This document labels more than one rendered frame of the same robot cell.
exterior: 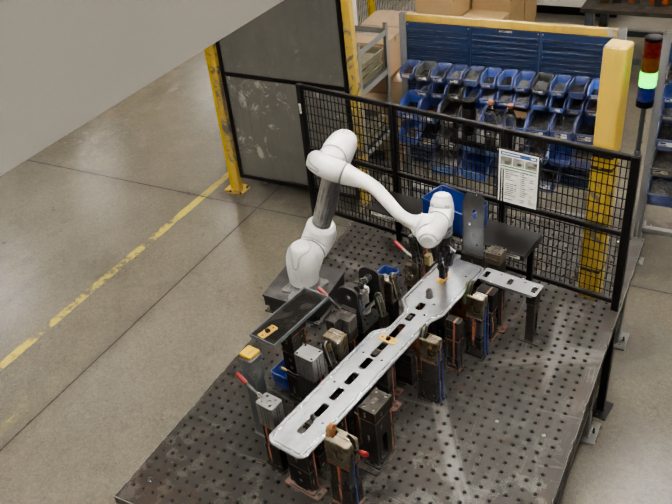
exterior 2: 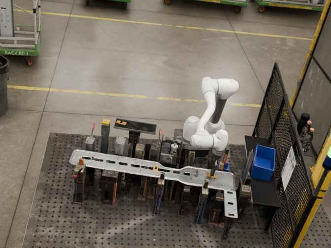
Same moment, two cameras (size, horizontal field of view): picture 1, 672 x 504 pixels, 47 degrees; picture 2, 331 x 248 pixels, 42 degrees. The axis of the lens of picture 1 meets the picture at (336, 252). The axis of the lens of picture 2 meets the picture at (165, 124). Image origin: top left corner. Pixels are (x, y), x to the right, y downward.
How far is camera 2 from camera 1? 2.36 m
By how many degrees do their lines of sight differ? 40
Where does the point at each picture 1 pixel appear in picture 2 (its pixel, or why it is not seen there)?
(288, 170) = not seen: hidden behind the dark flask
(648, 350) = not seen: outside the picture
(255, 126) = (307, 90)
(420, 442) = (124, 214)
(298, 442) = (76, 158)
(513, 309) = (241, 227)
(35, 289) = (172, 85)
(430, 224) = (199, 135)
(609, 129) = (318, 170)
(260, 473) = not seen: hidden behind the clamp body
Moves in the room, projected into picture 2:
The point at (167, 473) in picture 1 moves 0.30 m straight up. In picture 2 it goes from (66, 141) to (67, 116)
